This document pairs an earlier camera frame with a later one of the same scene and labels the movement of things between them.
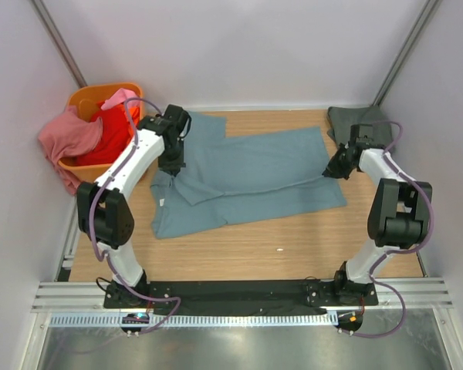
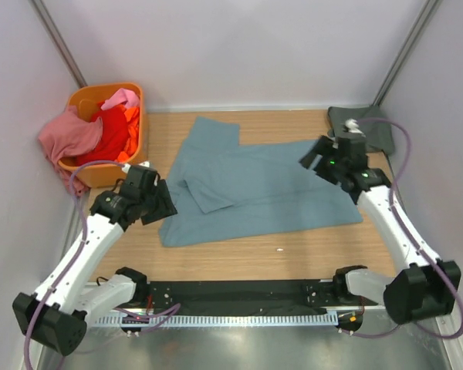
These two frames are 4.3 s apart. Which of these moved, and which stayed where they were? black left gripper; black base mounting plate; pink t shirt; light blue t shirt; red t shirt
Moved: black left gripper; light blue t shirt
Stayed: pink t shirt; black base mounting plate; red t shirt
